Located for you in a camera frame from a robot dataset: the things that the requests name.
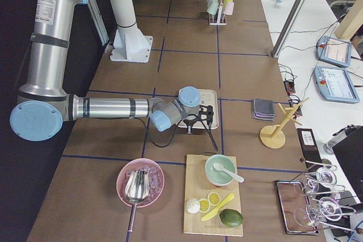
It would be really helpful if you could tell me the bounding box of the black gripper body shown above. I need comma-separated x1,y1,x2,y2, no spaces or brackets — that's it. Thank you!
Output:
199,105,213,125

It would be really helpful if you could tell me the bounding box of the cream rabbit tray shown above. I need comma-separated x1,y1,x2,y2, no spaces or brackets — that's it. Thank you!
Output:
178,89,219,130

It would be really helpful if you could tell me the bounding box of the green cup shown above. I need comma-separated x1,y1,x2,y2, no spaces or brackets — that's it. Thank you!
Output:
206,1,219,15

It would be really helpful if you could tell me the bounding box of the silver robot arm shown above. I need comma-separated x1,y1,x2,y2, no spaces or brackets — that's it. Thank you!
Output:
10,0,212,141

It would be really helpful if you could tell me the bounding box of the pink bowl under green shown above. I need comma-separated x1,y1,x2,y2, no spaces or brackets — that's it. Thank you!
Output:
206,175,234,186

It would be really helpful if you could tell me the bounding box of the pink cup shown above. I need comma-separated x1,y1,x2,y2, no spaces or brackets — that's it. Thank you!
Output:
223,1,234,16

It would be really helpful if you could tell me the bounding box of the white plastic spoon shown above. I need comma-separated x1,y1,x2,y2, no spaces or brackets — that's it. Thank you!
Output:
213,163,244,182

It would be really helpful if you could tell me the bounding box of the grey folded cloth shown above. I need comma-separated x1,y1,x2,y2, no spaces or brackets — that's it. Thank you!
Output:
252,98,275,121

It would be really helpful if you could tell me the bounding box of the bamboo cutting board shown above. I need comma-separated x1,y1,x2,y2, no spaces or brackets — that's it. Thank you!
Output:
183,155,243,237

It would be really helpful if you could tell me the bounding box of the wooden mug tree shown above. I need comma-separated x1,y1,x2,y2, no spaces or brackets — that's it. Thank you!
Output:
259,97,309,149

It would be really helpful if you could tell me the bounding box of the lemon slice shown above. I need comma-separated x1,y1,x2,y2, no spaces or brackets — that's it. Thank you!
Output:
207,192,221,206
199,198,210,214

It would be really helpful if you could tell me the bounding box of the pink ice bowl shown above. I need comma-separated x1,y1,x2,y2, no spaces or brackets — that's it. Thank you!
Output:
116,158,165,208

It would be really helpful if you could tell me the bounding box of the yellow plastic knife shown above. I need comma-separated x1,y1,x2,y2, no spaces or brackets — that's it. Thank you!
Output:
201,193,235,221

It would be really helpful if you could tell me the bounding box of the avocado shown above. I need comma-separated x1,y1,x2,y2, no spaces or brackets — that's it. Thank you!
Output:
219,209,244,228

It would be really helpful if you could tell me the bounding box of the metal scoop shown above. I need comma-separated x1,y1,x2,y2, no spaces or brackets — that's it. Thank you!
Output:
125,170,150,232

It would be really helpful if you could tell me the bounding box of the black box with label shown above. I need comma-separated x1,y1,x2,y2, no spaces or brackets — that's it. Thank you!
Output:
297,128,322,163

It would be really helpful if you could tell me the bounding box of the wine glass rack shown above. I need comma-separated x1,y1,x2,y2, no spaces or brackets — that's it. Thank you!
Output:
293,162,362,235

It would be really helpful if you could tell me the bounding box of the near teach pendant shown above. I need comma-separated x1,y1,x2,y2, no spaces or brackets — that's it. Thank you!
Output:
314,66,360,104

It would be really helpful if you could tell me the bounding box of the teach pendant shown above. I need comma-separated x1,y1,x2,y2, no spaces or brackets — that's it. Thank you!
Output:
316,36,352,68
314,66,360,104

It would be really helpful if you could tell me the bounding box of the far teach pendant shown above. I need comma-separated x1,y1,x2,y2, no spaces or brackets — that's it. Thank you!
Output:
316,36,352,68

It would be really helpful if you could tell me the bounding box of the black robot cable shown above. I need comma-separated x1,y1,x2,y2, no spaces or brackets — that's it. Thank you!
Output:
136,113,182,147

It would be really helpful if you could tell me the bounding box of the white wire cup rack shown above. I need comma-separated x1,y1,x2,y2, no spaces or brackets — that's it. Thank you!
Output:
207,0,227,26

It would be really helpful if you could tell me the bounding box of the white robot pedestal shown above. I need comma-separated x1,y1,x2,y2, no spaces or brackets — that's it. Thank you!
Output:
110,0,153,63

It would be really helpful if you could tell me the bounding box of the aluminium frame post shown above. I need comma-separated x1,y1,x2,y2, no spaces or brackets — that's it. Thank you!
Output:
271,0,306,58

